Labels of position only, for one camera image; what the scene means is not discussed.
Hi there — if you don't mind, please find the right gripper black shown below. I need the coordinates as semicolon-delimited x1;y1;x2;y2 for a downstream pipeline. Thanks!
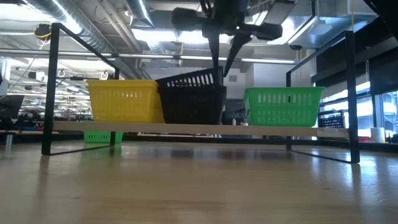
170;0;284;86

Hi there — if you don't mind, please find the green plastic slotted basket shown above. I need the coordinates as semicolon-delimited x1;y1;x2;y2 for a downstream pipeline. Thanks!
244;86;325;127
83;130;124;144

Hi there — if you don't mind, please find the yellow plastic slotted basket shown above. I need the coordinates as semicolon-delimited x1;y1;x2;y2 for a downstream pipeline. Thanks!
88;86;165;124
86;80;160;88

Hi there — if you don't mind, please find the black office chair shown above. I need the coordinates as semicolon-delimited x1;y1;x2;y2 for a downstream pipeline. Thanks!
222;98;248;126

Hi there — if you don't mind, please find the long ceiling light strip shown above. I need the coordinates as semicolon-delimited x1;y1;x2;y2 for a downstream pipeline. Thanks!
0;48;299;65

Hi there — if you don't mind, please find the black perforated bin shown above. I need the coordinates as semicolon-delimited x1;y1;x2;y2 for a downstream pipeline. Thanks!
317;109;346;129

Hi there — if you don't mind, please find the white paper towel roll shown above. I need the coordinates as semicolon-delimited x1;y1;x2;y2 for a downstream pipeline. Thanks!
371;127;386;143

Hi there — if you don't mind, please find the black computer monitor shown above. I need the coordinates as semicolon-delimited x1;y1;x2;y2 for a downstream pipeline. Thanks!
0;95;25;119

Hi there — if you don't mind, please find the silver rectangular air duct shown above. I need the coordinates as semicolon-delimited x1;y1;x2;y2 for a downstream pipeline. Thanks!
287;0;381;49

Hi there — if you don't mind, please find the wooden shelf with black frame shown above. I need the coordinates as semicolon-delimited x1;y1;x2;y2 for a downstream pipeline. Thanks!
42;22;361;164

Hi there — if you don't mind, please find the small silver ventilation duct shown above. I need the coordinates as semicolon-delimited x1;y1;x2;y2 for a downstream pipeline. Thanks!
126;0;155;27

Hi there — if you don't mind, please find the large silver ventilation duct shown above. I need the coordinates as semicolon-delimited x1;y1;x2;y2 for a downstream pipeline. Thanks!
24;0;118;54

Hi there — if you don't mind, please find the black yellow cord reel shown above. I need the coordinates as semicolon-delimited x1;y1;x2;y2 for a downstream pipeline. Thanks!
33;24;52;40

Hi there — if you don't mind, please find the silver metal post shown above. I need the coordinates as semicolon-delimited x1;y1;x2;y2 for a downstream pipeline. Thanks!
4;133;14;153

